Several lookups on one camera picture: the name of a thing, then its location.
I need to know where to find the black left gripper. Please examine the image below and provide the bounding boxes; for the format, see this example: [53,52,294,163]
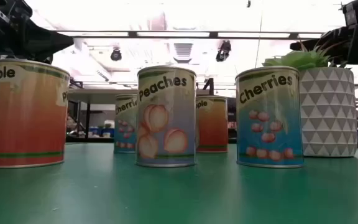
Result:
[0,0,75,65]

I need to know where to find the wooden shelf with black frame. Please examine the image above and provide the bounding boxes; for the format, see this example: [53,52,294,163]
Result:
[68,77,216,141]

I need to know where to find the long overhead light bar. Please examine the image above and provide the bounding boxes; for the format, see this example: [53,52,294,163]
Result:
[56,30,324,40]

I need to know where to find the peaches tin can pale label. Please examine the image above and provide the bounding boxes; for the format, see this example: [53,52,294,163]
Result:
[135,65,197,168]

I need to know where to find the green table mat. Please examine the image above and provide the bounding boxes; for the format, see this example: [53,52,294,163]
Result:
[0,142,358,224]

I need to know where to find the ceiling air vent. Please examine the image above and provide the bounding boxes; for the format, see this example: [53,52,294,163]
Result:
[172,42,194,63]

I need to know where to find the pineapple tin can orange label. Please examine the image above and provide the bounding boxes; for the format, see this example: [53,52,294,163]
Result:
[195,95,229,154]
[0,58,71,169]

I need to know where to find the black ceiling spotlight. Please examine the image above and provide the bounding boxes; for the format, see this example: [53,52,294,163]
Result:
[109,48,123,62]
[215,40,232,63]

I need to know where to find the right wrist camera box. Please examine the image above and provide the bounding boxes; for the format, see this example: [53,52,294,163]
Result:
[342,0,358,27]

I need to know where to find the succulent in white patterned pot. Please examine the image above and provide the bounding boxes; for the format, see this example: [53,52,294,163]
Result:
[262,40,358,158]

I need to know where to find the cherries tin can blue label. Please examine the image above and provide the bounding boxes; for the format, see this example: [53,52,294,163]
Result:
[113,93,138,154]
[234,65,305,169]

